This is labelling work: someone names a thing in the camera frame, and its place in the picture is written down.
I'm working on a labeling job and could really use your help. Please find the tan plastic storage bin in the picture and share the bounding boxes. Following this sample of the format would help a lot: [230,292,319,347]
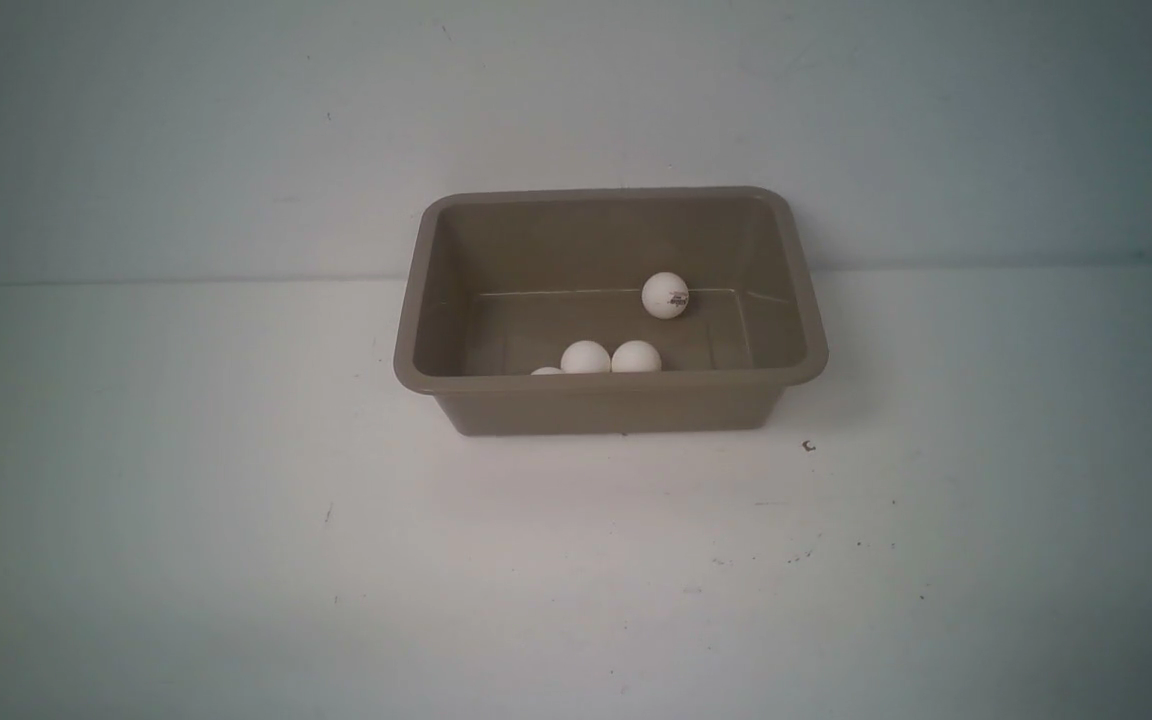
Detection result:
[393,185,829,435]

